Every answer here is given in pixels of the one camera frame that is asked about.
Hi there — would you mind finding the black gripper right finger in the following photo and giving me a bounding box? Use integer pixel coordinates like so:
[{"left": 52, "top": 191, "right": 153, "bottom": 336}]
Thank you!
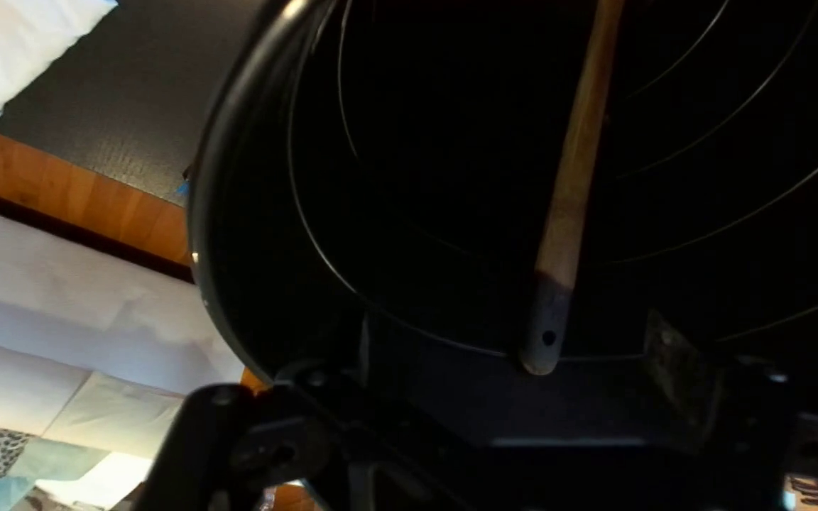
[{"left": 643, "top": 306, "right": 818, "bottom": 511}]

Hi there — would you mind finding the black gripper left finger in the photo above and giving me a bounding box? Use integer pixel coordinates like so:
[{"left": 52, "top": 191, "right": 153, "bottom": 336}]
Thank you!
[{"left": 142, "top": 316, "right": 404, "bottom": 511}]

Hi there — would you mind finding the black plastic bucket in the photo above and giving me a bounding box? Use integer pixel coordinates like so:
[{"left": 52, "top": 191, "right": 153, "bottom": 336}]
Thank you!
[{"left": 184, "top": 0, "right": 818, "bottom": 439}]

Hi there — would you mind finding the white wrapped bundle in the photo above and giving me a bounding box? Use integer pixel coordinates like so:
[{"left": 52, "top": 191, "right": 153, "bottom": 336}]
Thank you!
[{"left": 0, "top": 201, "right": 250, "bottom": 511}]

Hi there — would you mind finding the small white folded cloth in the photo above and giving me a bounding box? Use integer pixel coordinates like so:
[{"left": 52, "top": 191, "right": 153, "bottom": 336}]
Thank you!
[{"left": 0, "top": 0, "right": 123, "bottom": 144}]

